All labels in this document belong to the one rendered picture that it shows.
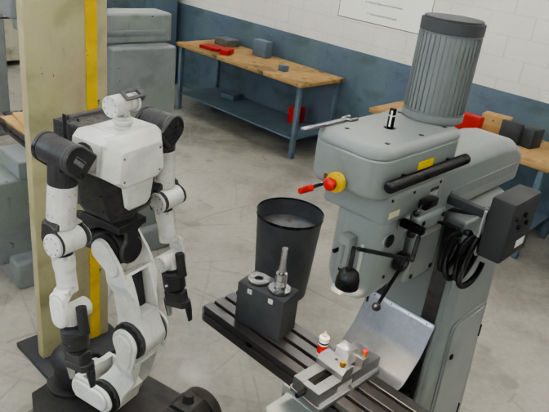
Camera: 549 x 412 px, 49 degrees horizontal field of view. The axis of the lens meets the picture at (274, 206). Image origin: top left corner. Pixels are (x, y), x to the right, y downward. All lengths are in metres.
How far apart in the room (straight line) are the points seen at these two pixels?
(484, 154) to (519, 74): 3.94
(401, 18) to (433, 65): 4.86
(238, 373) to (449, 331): 1.56
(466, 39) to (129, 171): 1.11
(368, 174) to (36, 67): 1.82
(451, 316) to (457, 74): 0.97
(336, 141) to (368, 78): 5.35
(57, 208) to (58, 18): 1.32
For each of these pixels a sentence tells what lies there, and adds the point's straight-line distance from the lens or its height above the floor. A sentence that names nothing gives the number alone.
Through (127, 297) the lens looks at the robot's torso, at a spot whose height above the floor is 1.18.
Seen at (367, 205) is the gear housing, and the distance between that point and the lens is 1.83.
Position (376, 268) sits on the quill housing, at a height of 1.45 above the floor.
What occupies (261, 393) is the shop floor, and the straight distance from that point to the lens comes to 3.58.
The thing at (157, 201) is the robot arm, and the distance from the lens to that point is 2.22.
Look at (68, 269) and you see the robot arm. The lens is 2.01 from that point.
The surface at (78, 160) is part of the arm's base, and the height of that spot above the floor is 1.73.
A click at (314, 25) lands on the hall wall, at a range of 7.54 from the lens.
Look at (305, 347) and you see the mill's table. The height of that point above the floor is 0.92.
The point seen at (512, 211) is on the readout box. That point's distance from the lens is 1.98.
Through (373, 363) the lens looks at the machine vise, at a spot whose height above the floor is 0.97.
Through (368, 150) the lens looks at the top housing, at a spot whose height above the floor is 1.88.
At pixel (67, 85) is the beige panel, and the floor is 1.59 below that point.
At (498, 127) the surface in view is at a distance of 5.83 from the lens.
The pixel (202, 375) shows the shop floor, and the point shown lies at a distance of 3.66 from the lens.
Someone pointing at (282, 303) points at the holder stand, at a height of 1.10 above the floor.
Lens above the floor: 2.41
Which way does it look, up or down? 25 degrees down
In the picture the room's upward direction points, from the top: 7 degrees clockwise
